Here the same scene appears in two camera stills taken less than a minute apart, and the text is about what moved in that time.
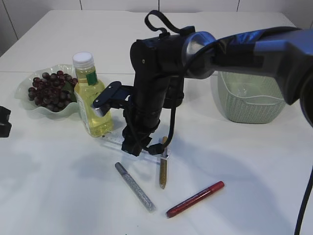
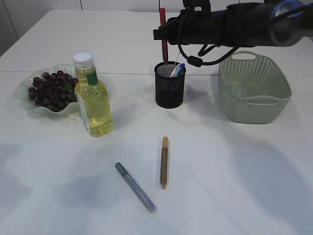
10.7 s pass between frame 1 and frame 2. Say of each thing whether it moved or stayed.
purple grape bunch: stayed
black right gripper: moved
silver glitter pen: stayed
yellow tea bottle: stayed
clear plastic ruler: moved
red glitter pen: moved
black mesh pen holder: stayed
